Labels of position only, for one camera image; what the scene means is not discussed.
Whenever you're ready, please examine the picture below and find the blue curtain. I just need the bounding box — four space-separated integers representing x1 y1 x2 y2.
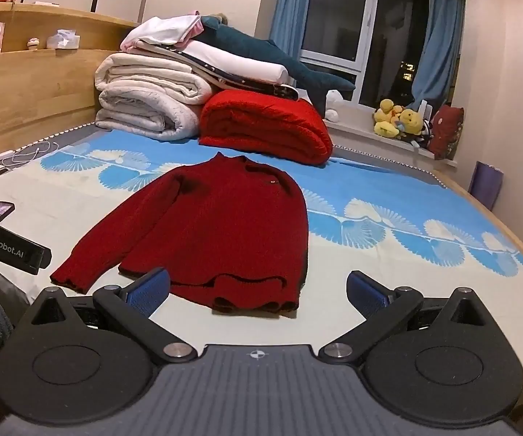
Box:
268 0 319 62
410 0 466 106

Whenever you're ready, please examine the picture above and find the dark red cushion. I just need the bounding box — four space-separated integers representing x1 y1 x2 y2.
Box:
427 105 466 161

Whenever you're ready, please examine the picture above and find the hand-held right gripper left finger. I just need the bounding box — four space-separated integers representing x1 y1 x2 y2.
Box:
20 267 198 365

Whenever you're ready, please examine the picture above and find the white charging cable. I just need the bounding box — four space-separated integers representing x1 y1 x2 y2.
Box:
0 142 63 165

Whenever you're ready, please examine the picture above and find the white window sill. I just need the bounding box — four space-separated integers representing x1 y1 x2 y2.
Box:
324 104 457 164

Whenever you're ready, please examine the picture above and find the folded red knit blanket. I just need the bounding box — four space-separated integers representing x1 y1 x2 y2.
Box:
198 90 334 165

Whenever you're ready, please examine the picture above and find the wooden headboard shelf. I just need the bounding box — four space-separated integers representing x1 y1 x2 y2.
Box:
0 2 140 161

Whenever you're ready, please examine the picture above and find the white pillow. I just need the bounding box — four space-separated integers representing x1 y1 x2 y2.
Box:
184 40 290 85

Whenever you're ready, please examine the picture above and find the purple paper bag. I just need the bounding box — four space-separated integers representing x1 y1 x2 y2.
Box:
467 161 504 212

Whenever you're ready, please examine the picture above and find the blue shark plush toy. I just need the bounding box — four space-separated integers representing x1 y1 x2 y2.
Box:
195 13 357 114

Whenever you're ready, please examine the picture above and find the folded white quilt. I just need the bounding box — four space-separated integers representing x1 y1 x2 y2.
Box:
94 52 214 141

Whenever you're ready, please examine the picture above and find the dark dotted strap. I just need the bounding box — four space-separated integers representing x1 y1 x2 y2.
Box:
143 44 299 101

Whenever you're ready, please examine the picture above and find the dark red knit sweater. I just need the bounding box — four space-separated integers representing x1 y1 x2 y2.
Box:
50 152 310 314

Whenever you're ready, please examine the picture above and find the yellow plush toy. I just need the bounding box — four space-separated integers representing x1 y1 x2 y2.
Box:
398 108 426 140
373 98 404 138

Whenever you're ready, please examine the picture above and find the white tissue pack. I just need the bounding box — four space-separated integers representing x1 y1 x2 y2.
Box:
46 29 81 50

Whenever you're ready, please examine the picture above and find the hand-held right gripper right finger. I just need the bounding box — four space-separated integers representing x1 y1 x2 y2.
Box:
318 270 498 365

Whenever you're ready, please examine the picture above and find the small white plush toy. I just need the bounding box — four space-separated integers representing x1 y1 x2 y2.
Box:
324 90 345 121

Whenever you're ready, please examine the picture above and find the window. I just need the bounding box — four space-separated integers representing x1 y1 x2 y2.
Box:
300 0 435 106

